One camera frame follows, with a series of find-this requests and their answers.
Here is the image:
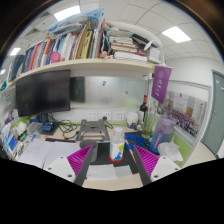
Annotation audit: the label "white paper sheets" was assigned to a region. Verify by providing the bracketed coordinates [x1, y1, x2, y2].
[18, 138, 83, 170]

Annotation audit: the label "glass vase with green stems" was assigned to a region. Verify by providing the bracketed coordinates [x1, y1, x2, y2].
[142, 111, 158, 140]

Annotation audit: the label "white folded napkin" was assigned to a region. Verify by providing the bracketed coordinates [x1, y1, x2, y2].
[85, 163, 134, 181]

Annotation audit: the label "dark wine bottle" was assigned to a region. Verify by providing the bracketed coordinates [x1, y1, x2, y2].
[139, 94, 149, 123]

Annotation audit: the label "black cables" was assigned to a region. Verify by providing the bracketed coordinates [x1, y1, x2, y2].
[48, 113, 81, 140]

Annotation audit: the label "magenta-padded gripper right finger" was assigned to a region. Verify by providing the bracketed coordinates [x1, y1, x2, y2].
[132, 144, 183, 187]

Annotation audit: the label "ceiling light panels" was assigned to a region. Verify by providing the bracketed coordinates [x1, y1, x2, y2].
[0, 4, 193, 76]

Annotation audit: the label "flat round red coaster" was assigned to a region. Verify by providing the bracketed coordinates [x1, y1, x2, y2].
[106, 153, 125, 165]

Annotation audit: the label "black rectangular panel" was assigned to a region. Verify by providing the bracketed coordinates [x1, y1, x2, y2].
[69, 76, 87, 104]

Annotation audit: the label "white shelf with books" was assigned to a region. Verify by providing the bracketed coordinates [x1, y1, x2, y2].
[6, 8, 167, 85]

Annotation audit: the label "grey metal laptop stand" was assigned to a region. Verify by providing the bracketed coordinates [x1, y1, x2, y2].
[75, 118, 111, 143]

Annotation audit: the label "large purple water jug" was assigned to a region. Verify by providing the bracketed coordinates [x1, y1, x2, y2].
[149, 114, 177, 155]

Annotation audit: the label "clear plastic water bottle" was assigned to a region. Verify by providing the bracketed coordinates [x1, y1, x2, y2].
[109, 127, 126, 162]

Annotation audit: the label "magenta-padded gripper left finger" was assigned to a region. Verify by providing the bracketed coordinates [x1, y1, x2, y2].
[44, 144, 96, 187]

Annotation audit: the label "white wall sockets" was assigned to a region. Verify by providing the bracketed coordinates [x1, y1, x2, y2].
[85, 109, 126, 122]

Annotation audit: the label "small blue device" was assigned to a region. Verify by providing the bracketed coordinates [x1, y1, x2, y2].
[41, 121, 56, 133]

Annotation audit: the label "white ceramic jar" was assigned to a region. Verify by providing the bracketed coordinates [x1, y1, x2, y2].
[126, 111, 140, 126]

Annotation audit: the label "black computer monitor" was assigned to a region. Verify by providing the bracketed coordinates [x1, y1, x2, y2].
[14, 69, 72, 118]

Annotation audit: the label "black desk mat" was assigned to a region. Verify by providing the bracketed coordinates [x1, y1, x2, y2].
[44, 131, 155, 176]

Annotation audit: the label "purple pennant flag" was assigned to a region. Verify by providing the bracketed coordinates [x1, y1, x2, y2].
[150, 65, 173, 105]

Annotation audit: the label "group photo poster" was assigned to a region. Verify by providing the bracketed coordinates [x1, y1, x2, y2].
[163, 89, 208, 138]

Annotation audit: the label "blue tissue box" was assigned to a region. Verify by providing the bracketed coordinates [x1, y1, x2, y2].
[1, 123, 20, 153]

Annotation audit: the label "grey door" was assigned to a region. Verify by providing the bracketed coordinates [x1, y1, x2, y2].
[201, 69, 224, 158]

